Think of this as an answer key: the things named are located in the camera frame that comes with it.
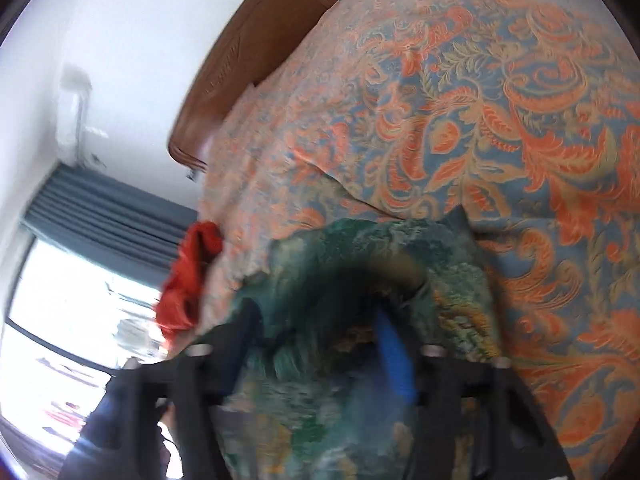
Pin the orange paisley bedspread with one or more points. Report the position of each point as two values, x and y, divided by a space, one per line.
475 110

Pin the green patterned jacket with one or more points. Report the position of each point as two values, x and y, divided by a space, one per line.
325 270

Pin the wooden bed headboard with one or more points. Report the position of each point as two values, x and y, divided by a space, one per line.
240 55

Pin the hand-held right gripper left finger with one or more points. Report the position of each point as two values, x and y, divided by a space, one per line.
239 340

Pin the orange fleece garment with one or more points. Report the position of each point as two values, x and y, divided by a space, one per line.
185 280

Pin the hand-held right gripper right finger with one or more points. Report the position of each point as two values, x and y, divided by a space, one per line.
396 360

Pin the glass balcony door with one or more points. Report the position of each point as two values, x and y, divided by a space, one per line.
65 330

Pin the grey-blue curtain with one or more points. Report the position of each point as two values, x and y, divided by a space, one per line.
110 210

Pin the white air conditioner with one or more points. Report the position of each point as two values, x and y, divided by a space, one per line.
74 110

